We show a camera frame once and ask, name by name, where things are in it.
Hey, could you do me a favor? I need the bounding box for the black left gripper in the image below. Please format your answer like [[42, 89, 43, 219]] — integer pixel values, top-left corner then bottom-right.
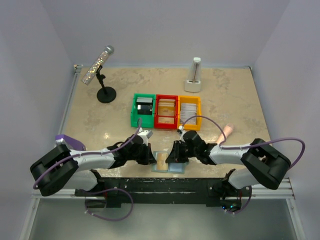
[[127, 143, 156, 166]]

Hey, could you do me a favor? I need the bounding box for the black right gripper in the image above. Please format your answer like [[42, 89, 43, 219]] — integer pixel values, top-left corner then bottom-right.
[[165, 140, 199, 163]]

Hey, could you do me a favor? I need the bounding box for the teal leather card holder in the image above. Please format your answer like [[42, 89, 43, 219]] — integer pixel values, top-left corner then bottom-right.
[[152, 151, 189, 174]]

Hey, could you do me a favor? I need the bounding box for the gold VIP card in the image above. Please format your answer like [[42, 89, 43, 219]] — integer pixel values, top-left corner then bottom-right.
[[158, 117, 175, 124], [156, 152, 168, 171]]

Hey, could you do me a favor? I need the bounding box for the black VIP card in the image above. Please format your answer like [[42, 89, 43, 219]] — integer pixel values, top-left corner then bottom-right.
[[137, 104, 153, 115]]

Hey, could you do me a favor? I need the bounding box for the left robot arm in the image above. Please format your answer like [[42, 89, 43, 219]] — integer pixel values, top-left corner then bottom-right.
[[29, 134, 156, 197]]

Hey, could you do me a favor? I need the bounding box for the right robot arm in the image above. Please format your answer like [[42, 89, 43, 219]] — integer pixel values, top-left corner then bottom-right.
[[165, 130, 291, 196]]

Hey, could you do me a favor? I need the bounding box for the silver cards stack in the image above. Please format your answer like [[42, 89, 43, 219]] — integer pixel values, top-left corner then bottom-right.
[[180, 102, 197, 124]]

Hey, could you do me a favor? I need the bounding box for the red plastic bin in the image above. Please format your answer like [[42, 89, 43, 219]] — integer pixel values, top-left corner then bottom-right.
[[154, 94, 179, 130]]

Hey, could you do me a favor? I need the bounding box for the green plastic bin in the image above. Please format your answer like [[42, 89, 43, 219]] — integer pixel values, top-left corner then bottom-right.
[[130, 93, 156, 129]]

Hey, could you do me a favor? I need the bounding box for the yellow plastic bin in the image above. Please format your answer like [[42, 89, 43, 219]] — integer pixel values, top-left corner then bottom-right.
[[177, 95, 202, 131]]

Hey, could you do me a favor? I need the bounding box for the pink microphone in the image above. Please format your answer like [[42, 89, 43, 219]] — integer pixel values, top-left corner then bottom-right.
[[215, 123, 235, 145]]

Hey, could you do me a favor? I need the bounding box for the black microphone stand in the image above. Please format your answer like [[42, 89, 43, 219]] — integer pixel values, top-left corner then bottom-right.
[[95, 65, 117, 104]]

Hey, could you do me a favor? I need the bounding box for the white metronome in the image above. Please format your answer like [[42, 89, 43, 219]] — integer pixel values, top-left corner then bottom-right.
[[184, 57, 202, 93]]

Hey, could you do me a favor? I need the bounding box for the glitter silver microphone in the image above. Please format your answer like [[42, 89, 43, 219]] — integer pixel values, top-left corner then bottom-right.
[[81, 45, 115, 85]]

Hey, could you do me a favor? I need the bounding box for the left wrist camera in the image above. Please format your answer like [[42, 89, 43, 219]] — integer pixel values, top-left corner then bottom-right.
[[138, 128, 153, 139]]

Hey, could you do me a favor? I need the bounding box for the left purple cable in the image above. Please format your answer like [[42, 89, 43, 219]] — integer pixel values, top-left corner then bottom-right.
[[32, 117, 144, 190]]

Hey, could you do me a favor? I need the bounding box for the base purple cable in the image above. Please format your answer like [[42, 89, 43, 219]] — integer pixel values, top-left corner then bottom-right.
[[84, 187, 134, 221]]

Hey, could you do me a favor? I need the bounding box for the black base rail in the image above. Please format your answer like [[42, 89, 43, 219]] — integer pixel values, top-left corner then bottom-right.
[[74, 170, 252, 208]]

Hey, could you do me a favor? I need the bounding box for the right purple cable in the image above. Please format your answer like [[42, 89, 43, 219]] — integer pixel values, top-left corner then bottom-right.
[[177, 115, 306, 171]]

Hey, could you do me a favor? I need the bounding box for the purple bracket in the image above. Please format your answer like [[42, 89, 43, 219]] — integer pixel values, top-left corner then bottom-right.
[[55, 134, 86, 151]]

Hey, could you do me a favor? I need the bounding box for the aluminium frame rail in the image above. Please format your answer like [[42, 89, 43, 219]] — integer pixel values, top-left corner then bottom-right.
[[18, 64, 83, 240]]

